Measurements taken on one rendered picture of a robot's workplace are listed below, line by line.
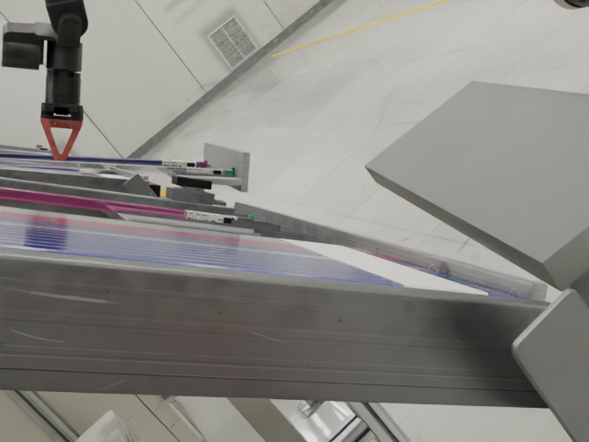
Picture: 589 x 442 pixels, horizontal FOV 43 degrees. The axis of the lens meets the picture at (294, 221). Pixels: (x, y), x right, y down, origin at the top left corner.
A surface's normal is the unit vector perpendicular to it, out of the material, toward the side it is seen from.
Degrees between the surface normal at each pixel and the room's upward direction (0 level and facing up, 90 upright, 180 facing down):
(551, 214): 0
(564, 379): 90
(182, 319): 90
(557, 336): 90
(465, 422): 0
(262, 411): 90
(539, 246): 0
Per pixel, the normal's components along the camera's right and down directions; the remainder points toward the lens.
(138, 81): 0.35, 0.10
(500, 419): -0.58, -0.75
